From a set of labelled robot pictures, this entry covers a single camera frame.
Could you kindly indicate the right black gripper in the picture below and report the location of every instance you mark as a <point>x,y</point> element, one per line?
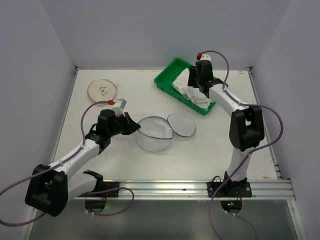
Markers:
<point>195,80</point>

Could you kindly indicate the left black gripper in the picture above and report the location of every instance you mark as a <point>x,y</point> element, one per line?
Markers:
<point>131,126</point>

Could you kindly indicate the white bra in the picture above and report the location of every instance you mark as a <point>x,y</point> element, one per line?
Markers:
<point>181,82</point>
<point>197,97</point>

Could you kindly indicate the white mesh laundry bag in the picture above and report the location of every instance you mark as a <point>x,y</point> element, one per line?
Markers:
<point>156,133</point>

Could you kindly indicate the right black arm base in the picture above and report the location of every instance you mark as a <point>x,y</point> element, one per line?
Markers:
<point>232,189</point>

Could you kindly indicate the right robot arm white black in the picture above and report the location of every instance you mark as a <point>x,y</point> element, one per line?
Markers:
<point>246,129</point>

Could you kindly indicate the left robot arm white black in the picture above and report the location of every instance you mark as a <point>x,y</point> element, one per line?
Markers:
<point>53,186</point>

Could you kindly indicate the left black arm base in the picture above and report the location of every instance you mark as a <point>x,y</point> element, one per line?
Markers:
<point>97,206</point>

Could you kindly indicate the round beige zipped laundry bag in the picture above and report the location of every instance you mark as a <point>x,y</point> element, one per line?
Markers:
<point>101,90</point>

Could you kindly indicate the green plastic tray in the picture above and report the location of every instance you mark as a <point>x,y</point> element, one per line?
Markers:
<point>165,79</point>

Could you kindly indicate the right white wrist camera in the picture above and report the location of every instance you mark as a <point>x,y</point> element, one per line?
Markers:
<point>205,57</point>

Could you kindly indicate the aluminium mounting rail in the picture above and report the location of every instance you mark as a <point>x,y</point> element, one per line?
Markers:
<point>204,189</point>

